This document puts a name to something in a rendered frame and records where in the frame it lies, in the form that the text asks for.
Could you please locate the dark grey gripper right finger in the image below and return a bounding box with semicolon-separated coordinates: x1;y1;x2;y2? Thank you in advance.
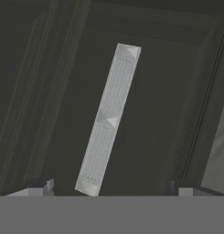
168;178;222;197

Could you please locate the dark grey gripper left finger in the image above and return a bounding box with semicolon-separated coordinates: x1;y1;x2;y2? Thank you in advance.
5;177;55;197

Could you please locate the dark grey drawer front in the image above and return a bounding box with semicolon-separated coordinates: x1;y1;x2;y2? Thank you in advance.
39;0;224;197

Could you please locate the dark grey cupboard door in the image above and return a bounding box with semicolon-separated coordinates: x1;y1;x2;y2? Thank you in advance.
0;0;92;197
184;36;224;186

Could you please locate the silver bar drawer handle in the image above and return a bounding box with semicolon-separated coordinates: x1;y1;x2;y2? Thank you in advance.
74;42;143;197

